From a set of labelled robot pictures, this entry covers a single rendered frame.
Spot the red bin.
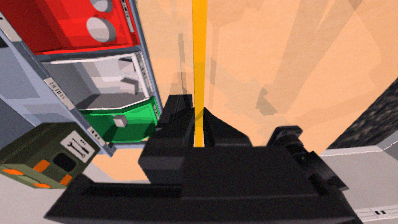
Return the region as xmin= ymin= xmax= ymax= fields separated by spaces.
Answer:
xmin=0 ymin=0 xmax=139 ymax=55

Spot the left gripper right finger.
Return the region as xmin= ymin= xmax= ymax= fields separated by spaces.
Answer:
xmin=203 ymin=107 xmax=253 ymax=147

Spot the yellow bar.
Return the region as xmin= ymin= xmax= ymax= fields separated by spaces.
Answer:
xmin=192 ymin=0 xmax=207 ymax=147

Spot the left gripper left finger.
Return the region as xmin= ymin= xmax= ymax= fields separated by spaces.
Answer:
xmin=144 ymin=107 xmax=195 ymax=147

